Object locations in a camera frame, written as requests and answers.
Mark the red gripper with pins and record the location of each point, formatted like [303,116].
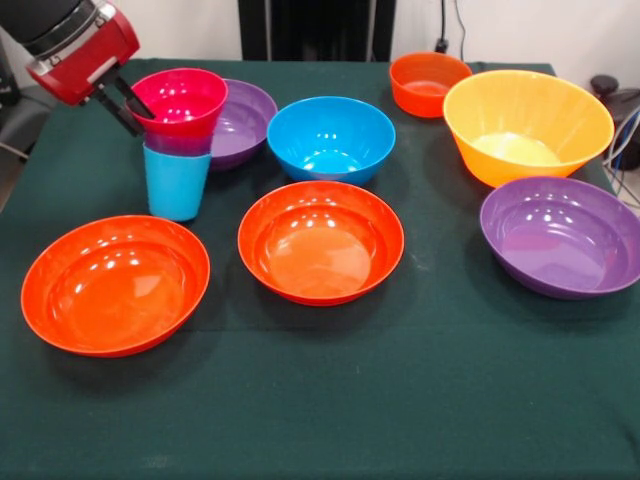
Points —
[85,62]

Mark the pink plastic bowl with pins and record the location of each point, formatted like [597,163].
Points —
[180,107]

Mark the purple plastic cup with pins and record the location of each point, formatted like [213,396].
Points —
[180,144]

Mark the blue plastic cup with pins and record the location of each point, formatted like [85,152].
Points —
[175,190]

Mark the purple plastic bowl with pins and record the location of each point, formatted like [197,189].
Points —
[560,240]
[240,125]

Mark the wide red-orange bowl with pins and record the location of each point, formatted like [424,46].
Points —
[320,250]
[115,295]

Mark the blue plastic bowl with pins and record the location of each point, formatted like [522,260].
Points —
[330,135]

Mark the small deep orange bowl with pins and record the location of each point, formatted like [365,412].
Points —
[430,100]

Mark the dark green tablecloth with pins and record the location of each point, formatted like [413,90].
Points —
[300,375]

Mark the large yellow-orange bowl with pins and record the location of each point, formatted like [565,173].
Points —
[525,110]

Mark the black office chair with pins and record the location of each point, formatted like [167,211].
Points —
[625,100]

